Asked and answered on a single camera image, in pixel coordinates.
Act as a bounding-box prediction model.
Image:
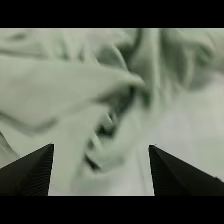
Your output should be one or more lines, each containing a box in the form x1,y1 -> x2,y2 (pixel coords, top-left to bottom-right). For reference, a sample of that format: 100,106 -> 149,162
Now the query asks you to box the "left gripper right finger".
148,144 -> 224,196

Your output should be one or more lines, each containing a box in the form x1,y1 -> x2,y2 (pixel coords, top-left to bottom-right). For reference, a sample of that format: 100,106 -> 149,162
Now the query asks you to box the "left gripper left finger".
0,143 -> 55,196

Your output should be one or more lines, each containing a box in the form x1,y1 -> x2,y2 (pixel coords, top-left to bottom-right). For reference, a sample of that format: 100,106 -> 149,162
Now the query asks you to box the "pale green shirt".
0,28 -> 224,196

